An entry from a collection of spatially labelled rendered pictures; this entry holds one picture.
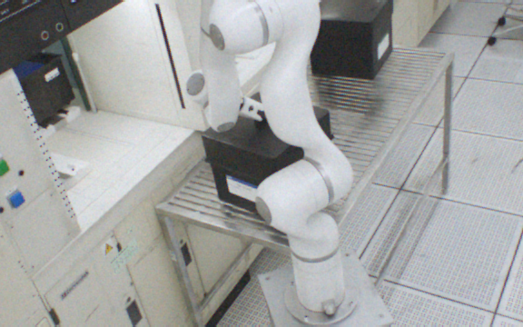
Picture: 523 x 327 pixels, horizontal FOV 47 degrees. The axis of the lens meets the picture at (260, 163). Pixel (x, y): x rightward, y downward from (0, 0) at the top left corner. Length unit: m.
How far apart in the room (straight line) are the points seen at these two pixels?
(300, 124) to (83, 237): 0.84
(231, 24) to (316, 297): 0.72
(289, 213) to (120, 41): 1.08
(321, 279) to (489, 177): 1.87
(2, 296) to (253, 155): 0.75
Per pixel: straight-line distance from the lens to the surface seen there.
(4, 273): 1.69
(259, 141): 1.73
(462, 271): 2.72
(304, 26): 1.20
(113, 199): 1.91
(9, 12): 1.56
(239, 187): 1.84
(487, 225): 2.94
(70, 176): 2.03
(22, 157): 1.63
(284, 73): 1.21
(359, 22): 2.40
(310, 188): 1.29
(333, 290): 1.51
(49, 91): 2.33
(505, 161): 3.34
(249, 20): 1.14
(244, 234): 1.81
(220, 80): 1.47
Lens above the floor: 1.96
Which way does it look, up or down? 35 degrees down
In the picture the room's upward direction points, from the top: 10 degrees counter-clockwise
